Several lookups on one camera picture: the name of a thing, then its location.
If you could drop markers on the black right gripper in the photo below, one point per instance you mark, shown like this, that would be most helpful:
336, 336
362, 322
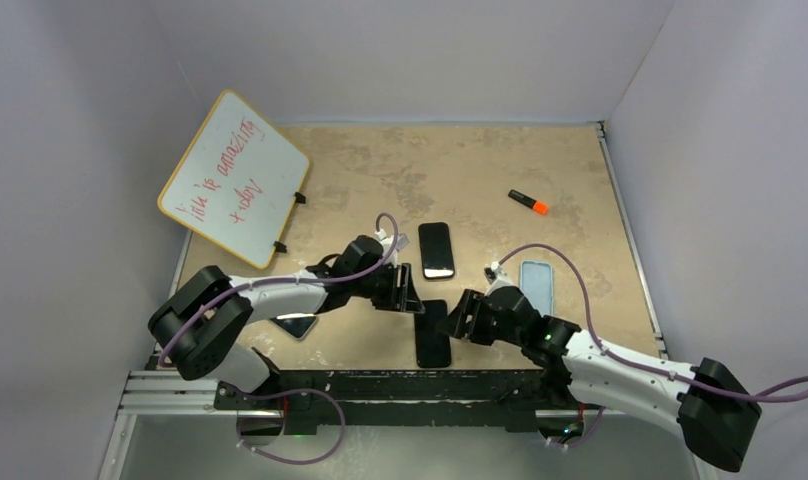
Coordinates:
471, 304

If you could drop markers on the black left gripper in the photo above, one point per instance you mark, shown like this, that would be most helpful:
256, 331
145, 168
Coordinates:
392, 301

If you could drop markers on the black phone case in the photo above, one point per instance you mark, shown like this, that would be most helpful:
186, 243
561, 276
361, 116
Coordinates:
432, 347
436, 251

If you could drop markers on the light blue phone case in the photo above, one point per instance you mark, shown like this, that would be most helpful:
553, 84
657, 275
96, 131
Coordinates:
536, 281

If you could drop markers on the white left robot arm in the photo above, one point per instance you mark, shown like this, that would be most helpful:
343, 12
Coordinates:
198, 328

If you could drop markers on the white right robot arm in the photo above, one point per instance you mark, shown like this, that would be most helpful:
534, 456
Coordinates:
703, 404

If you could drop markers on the phone with bright reflection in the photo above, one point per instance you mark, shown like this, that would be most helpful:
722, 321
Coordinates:
298, 327

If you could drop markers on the black marker orange cap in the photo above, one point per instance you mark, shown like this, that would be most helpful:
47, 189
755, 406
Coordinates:
527, 201

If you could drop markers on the white whiteboard with red writing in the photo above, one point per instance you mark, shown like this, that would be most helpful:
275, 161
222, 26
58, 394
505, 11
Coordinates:
237, 182

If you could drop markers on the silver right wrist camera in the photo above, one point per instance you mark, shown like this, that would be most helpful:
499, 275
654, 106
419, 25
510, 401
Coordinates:
497, 278

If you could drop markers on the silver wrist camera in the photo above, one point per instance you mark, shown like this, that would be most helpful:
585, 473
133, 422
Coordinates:
497, 278
391, 243

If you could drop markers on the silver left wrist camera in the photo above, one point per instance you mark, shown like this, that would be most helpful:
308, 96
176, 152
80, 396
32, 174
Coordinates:
391, 243

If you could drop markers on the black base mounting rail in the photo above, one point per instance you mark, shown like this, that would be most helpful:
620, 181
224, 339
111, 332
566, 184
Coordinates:
517, 401

